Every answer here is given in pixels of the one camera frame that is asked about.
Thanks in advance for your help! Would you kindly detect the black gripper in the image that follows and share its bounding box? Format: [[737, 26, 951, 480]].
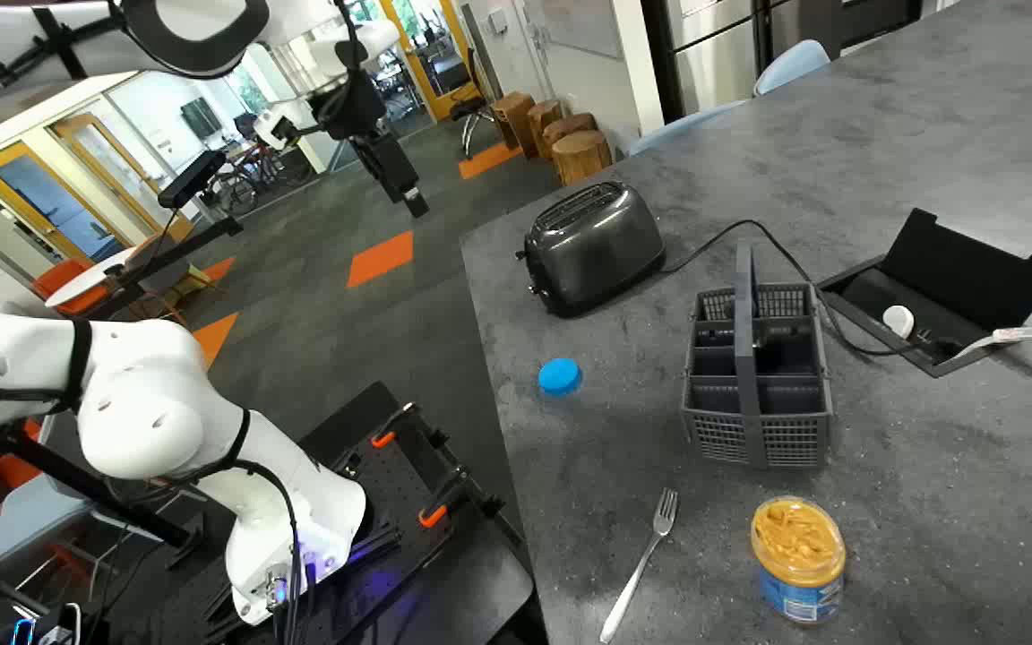
[[303, 40, 432, 222]]

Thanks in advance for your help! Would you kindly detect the silver fork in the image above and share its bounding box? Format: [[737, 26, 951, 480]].
[[594, 482, 680, 645]]

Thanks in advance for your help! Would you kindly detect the grey plastic cutlery holder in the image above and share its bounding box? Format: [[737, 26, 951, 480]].
[[679, 244, 836, 474]]

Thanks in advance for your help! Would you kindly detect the black counter outlet box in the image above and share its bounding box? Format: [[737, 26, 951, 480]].
[[817, 209, 1032, 381]]

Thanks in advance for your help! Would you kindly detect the round wooden stool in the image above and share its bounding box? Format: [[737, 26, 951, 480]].
[[535, 107, 601, 158], [548, 125, 618, 191], [491, 88, 542, 155]]

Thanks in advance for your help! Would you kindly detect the black toaster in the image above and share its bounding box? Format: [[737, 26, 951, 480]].
[[517, 179, 671, 321]]

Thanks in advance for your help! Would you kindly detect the blue plastic jar lid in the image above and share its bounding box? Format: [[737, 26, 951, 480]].
[[535, 355, 587, 401]]

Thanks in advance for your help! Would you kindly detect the black orange bar clamp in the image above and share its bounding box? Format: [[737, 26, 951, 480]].
[[367, 396, 423, 453], [417, 469, 474, 529]]

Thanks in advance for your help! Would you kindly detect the light blue chair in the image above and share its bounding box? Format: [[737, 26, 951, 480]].
[[628, 101, 749, 158], [749, 37, 836, 101]]

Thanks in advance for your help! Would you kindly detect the stainless steel fridge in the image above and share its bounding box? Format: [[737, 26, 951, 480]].
[[637, 0, 782, 117]]

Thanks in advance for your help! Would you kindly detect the black robot cart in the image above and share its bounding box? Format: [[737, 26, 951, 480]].
[[98, 381, 545, 645]]

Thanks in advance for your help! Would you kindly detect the white round power plug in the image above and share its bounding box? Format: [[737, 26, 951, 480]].
[[878, 302, 917, 339]]

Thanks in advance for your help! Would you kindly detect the orange-lidded blue can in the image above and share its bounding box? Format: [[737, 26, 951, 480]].
[[744, 493, 851, 627]]

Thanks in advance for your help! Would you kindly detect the black toaster power cable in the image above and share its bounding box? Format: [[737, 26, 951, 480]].
[[655, 215, 902, 360]]

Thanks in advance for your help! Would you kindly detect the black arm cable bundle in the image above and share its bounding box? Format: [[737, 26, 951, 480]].
[[0, 314, 307, 642]]

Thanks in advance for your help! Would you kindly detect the white power cable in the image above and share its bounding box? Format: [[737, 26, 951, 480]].
[[938, 321, 1032, 360]]

